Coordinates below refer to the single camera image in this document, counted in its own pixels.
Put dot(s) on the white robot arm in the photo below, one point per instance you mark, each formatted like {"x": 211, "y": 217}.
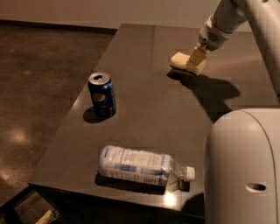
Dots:
{"x": 242, "y": 157}

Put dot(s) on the yellow object under table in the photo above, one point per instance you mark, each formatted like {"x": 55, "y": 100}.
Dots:
{"x": 47, "y": 218}

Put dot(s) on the blue Pepsi soda can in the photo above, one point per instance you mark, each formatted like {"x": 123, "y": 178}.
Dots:
{"x": 102, "y": 94}

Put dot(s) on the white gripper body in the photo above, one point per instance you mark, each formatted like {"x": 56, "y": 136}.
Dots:
{"x": 212, "y": 38}

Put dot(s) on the yellow sponge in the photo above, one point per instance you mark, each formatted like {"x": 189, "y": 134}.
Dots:
{"x": 179, "y": 60}

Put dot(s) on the clear plastic water bottle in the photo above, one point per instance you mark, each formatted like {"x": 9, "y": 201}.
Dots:
{"x": 143, "y": 167}

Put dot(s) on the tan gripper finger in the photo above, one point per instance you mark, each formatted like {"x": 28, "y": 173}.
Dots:
{"x": 197, "y": 60}

